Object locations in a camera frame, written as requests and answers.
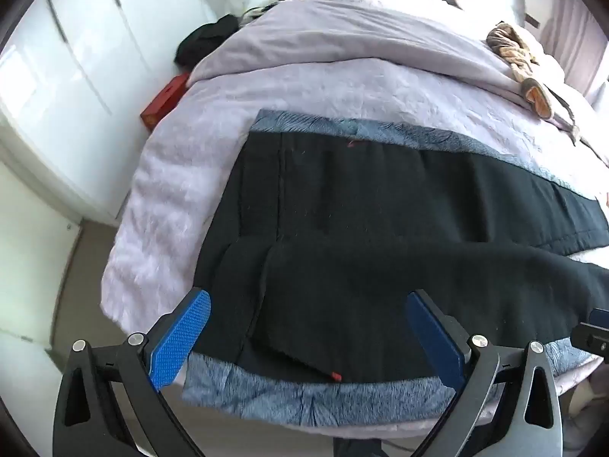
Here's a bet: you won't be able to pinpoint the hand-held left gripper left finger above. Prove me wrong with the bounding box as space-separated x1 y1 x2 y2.
53 288 212 457

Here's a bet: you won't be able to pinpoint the black clothing pile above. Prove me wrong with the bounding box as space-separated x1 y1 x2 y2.
174 14 241 67

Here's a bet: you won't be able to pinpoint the pink curtain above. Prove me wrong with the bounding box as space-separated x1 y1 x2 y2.
542 0 609 105

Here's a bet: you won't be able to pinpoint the lilac smooth duvet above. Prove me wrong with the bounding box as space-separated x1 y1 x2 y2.
188 0 595 153

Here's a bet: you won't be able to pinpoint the lilac embossed bed blanket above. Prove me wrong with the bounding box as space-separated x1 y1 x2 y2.
97 57 609 439

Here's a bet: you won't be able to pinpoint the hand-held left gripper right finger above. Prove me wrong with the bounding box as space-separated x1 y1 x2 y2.
404 289 564 457

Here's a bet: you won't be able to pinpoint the brown plush garment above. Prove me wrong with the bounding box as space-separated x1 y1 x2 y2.
485 21 579 127

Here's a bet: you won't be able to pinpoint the red box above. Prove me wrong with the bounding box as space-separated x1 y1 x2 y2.
140 73 190 131

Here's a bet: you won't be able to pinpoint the white wardrobe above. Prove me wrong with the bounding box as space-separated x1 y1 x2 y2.
0 0 224 227

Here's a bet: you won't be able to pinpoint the blue patterned fleece cloth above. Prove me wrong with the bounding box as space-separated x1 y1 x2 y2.
181 109 609 427

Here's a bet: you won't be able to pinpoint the black pants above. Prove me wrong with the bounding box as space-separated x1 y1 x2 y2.
190 131 609 384

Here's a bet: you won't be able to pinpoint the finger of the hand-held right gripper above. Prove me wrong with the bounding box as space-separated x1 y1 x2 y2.
572 308 609 354

